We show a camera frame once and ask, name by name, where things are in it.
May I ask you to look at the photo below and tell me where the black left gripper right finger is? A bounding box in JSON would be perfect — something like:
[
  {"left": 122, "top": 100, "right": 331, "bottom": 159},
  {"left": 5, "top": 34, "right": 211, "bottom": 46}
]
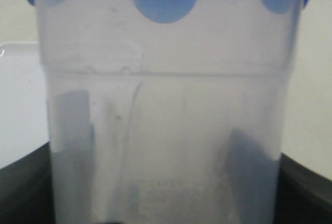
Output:
[{"left": 274, "top": 154, "right": 331, "bottom": 224}]

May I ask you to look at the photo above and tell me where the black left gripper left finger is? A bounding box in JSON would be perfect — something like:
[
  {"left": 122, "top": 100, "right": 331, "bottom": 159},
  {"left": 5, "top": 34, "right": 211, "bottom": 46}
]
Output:
[{"left": 1, "top": 143, "right": 55, "bottom": 223}]

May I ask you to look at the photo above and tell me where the clear plastic container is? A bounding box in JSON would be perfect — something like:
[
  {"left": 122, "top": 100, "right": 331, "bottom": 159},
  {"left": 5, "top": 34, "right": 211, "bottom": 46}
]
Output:
[{"left": 35, "top": 0, "right": 303, "bottom": 223}]

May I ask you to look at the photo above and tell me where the white rectangular tray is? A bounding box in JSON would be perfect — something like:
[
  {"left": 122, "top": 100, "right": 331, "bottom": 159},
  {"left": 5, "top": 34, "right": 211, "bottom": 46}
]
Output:
[{"left": 1, "top": 41, "right": 49, "bottom": 167}]

